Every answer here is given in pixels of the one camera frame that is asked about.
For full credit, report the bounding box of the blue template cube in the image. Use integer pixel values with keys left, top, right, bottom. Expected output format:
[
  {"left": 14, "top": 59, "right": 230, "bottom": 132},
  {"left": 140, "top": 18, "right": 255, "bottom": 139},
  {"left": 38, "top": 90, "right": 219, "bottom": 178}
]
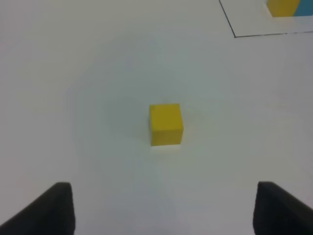
[{"left": 294, "top": 0, "right": 313, "bottom": 17}]

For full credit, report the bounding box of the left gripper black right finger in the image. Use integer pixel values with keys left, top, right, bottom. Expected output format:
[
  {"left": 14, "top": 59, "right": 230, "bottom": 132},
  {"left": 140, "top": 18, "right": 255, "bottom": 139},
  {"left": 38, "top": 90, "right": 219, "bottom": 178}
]
[{"left": 252, "top": 182, "right": 313, "bottom": 235}]

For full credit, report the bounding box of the yellow template cube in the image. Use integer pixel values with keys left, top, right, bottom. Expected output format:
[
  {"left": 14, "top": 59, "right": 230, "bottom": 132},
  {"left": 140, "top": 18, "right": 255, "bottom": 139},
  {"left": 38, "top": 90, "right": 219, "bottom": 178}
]
[{"left": 266, "top": 0, "right": 300, "bottom": 17}]

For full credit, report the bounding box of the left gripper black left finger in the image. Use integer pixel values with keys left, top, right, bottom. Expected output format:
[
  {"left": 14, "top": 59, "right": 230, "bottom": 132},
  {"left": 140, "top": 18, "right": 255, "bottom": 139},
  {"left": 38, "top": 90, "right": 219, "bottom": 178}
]
[{"left": 0, "top": 182, "right": 75, "bottom": 235}]

